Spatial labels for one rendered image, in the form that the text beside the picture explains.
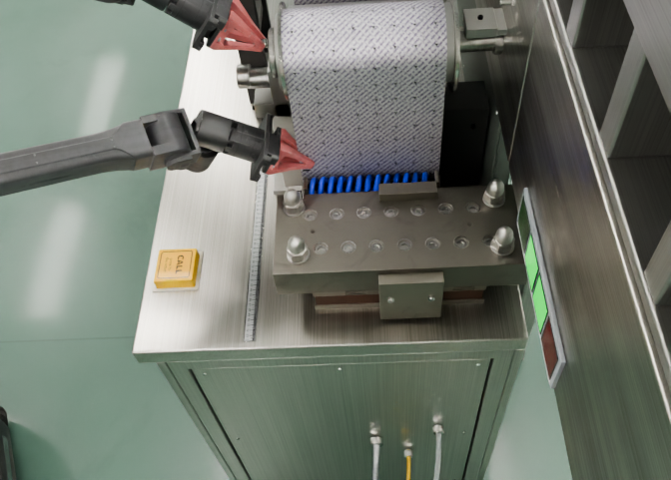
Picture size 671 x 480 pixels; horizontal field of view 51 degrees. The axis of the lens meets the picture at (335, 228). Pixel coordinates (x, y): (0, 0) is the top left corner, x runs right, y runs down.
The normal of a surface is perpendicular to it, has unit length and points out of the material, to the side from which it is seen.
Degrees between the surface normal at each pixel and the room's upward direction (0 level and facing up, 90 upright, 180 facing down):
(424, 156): 90
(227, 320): 0
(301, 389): 90
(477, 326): 0
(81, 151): 29
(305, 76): 87
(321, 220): 0
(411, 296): 90
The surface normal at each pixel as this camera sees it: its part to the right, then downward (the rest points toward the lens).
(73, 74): -0.07, -0.60
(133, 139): 0.36, -0.33
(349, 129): 0.00, 0.80
